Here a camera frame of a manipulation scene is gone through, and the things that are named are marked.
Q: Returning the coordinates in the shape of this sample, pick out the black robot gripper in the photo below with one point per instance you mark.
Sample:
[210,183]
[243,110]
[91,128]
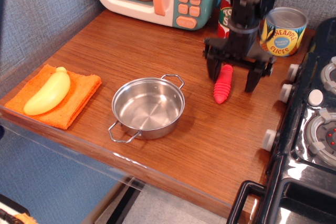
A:
[239,48]

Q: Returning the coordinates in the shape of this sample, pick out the red handled metal spoon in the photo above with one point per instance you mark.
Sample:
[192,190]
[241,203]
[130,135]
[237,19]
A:
[223,84]

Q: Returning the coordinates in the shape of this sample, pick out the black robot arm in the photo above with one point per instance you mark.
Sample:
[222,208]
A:
[249,12]

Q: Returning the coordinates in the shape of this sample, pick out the teal toy microwave oven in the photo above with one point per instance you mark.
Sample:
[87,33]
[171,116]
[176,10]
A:
[183,14]

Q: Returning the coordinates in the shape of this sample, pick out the tomato sauce can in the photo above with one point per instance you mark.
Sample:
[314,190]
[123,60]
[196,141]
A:
[225,11]

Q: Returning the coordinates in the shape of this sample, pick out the white stove knob middle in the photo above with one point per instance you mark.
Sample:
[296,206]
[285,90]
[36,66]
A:
[285,92]

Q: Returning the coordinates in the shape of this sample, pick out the white stove knob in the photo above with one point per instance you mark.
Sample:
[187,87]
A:
[285,92]
[292,72]
[269,139]

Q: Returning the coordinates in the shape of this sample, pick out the white stove knob back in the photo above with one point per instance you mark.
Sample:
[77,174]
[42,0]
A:
[292,72]

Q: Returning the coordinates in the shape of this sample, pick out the pineapple slices can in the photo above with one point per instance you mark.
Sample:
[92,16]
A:
[283,31]

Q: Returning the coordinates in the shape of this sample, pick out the white stove knob front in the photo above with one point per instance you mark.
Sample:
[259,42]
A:
[269,139]

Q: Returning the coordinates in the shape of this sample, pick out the stainless steel pot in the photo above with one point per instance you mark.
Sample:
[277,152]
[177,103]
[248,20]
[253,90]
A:
[147,108]

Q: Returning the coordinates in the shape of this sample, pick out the black toy stove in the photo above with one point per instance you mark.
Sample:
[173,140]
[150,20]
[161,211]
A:
[300,184]

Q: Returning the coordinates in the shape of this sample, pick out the orange folded cloth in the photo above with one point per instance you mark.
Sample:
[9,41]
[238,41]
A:
[62,116]

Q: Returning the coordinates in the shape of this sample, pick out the yellow toy banana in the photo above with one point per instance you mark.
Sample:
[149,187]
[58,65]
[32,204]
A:
[50,94]

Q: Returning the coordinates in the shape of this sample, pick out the orange object bottom corner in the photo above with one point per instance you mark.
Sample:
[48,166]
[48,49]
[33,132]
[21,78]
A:
[25,218]

